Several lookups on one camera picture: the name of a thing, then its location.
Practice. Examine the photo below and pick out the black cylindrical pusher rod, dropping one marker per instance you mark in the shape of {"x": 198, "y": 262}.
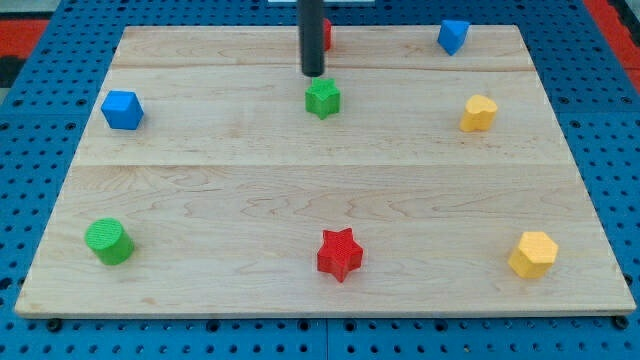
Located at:
{"x": 310, "y": 21}

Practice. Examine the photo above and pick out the green star block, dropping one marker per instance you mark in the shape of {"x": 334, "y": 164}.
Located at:
{"x": 323, "y": 97}

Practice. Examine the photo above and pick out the yellow hexagon block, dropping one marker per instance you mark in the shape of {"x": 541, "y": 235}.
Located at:
{"x": 534, "y": 254}

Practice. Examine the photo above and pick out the red block behind rod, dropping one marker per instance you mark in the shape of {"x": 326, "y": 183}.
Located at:
{"x": 327, "y": 33}

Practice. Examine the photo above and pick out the blue triangle block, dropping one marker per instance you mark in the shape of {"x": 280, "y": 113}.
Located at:
{"x": 452, "y": 35}

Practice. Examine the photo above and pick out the green cylinder block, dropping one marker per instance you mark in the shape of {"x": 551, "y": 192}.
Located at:
{"x": 109, "y": 241}

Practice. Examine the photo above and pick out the red star block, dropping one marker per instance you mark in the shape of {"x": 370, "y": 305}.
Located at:
{"x": 339, "y": 254}

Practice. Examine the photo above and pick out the yellow heart block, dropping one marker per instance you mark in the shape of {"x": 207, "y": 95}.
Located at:
{"x": 479, "y": 113}

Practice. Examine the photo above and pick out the blue cube block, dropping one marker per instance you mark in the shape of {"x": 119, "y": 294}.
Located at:
{"x": 122, "y": 110}

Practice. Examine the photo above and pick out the wooden board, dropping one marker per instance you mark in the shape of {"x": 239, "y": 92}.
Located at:
{"x": 228, "y": 183}

